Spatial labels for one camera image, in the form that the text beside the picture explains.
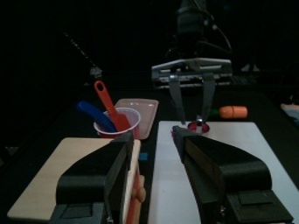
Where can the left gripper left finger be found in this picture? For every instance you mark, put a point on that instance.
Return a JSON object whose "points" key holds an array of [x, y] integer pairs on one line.
{"points": [[90, 180]]}

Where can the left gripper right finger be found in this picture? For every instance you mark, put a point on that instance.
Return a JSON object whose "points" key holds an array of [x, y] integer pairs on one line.
{"points": [[230, 180]]}

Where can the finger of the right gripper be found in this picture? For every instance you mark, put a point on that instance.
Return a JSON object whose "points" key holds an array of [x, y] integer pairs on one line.
{"points": [[209, 99], [177, 99]]}

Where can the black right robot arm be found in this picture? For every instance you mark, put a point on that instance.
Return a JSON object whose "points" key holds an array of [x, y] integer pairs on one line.
{"points": [[192, 29]]}

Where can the red round dough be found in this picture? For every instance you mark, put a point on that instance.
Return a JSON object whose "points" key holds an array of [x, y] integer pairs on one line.
{"points": [[193, 127]]}

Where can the wooden drawer box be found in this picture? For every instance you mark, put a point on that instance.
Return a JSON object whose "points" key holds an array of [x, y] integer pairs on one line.
{"points": [[47, 180]]}

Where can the drawer with orange knob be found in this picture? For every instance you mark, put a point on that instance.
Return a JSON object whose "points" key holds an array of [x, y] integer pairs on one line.
{"points": [[138, 193]]}

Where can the orange toy carrot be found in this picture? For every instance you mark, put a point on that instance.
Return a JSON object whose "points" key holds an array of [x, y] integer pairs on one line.
{"points": [[234, 112]]}

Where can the white cutting board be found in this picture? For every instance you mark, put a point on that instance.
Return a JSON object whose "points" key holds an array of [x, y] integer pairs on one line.
{"points": [[172, 186]]}

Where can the blue tape patch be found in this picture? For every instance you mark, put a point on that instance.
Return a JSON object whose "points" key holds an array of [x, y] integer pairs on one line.
{"points": [[143, 156]]}

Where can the red plastic cup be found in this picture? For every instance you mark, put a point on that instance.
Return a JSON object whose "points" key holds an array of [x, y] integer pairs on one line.
{"points": [[117, 134]]}

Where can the red plastic spatula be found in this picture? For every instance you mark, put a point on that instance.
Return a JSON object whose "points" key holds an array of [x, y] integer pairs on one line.
{"points": [[107, 99]]}

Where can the blue plastic spatula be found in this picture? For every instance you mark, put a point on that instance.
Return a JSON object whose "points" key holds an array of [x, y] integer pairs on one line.
{"points": [[91, 112]]}

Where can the silver frame clamp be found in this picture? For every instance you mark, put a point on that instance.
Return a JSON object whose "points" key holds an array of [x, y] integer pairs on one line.
{"points": [[95, 71]]}

